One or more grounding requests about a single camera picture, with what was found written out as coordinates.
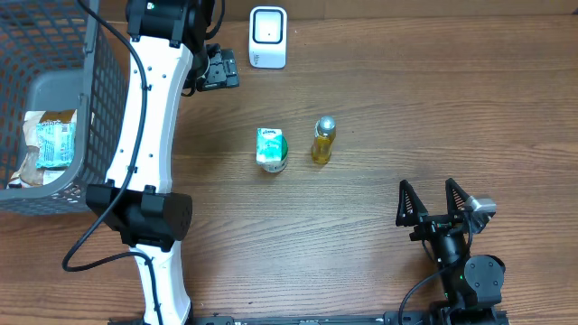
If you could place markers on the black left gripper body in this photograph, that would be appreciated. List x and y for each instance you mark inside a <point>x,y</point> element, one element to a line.
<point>222,72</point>

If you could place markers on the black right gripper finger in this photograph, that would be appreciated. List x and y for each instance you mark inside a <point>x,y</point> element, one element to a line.
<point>411,210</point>
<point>456,197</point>

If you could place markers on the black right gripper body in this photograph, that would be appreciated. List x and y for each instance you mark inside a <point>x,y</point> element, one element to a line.
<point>435,220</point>

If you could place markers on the green lid jar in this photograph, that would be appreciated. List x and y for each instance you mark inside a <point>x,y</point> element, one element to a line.
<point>278,166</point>

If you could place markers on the yellow oil bottle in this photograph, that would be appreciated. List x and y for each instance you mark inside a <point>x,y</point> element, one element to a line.
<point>324,136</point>

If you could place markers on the teal snack packet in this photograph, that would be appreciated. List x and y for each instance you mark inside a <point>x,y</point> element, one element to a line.
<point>56,142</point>

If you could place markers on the brown snack bag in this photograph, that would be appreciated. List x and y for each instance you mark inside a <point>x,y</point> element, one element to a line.
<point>28,175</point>

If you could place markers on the tissue pack white green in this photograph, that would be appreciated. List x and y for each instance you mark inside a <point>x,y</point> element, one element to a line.
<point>268,145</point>

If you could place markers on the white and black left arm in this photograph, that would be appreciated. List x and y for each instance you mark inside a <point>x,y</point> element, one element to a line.
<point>172,57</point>

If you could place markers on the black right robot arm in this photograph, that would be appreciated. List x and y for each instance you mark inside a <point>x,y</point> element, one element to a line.
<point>471,283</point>

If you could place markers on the dark grey plastic basket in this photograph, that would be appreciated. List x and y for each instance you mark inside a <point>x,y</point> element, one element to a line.
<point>55,59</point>

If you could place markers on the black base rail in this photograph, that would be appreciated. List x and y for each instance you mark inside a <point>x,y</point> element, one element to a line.
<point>388,318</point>

